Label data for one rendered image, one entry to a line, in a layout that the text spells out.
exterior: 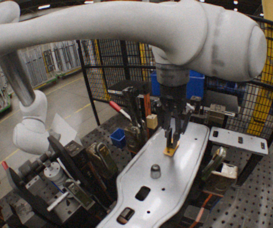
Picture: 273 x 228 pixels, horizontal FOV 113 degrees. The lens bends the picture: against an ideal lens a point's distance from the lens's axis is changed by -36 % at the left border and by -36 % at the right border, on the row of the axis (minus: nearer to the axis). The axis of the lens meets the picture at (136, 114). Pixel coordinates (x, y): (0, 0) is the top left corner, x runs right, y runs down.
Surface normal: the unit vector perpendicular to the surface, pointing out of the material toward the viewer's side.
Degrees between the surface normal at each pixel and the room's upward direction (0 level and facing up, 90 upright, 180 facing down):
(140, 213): 0
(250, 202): 0
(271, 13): 90
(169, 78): 90
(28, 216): 0
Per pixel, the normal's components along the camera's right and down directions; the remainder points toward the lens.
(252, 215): -0.12, -0.84
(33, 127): 0.75, -0.46
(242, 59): -0.53, 0.66
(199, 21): -0.57, 0.22
